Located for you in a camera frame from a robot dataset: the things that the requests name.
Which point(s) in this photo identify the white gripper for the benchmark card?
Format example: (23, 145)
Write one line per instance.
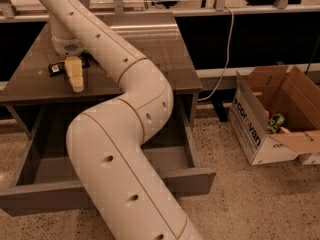
(69, 47)

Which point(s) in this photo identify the black rxbar chocolate wrapper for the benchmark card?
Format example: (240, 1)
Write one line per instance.
(58, 68)

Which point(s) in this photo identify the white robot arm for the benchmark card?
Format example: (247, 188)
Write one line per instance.
(104, 142)

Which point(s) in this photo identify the grey cabinet with glossy top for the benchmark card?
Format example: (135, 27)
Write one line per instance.
(155, 35)

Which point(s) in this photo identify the open grey top drawer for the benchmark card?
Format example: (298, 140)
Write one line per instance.
(45, 180)

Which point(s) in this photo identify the corovan cardboard box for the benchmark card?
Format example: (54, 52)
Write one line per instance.
(265, 92)

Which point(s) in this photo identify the green snack bag in box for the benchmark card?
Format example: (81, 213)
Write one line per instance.
(275, 123)

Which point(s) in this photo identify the metal railing frame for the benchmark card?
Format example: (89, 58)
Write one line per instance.
(200, 0)

